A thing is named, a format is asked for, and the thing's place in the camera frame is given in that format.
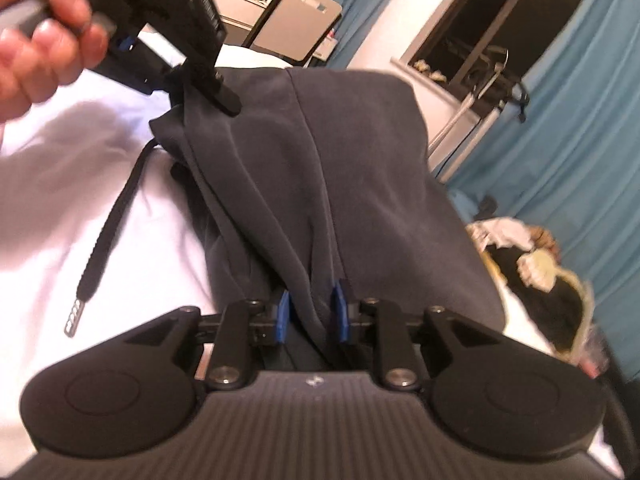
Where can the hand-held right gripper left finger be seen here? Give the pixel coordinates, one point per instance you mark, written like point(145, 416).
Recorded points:
point(282, 317)

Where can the wide blue curtain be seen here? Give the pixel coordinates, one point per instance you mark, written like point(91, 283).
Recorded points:
point(575, 160)

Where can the beige chair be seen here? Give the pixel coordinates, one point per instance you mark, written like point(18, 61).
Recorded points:
point(300, 25)

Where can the pale yellow-green garment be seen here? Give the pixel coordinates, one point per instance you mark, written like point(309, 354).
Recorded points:
point(540, 267)

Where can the white grey garment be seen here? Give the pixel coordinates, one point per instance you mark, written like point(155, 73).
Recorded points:
point(500, 232)

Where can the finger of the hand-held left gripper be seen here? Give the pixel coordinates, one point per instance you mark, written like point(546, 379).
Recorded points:
point(220, 95)

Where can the white dressing table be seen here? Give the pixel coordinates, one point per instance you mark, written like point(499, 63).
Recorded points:
point(237, 22)

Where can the brown patterned cloth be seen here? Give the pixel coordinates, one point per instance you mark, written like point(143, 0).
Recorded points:
point(544, 240)

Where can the person's left hand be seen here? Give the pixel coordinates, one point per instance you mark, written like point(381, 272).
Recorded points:
point(35, 70)

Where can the narrow blue curtain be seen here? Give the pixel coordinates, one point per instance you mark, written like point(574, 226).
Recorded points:
point(370, 0)

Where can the small beige cloth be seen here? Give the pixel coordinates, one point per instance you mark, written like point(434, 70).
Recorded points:
point(430, 70)

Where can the dark framed window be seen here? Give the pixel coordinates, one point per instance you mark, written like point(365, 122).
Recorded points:
point(480, 10)

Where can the pile of mixed clothes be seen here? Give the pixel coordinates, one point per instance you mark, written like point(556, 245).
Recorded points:
point(540, 310)

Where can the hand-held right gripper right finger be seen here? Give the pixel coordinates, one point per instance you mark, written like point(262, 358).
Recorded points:
point(340, 315)

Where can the metal tripod stand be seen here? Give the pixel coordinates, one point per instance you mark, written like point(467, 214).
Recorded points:
point(450, 125)

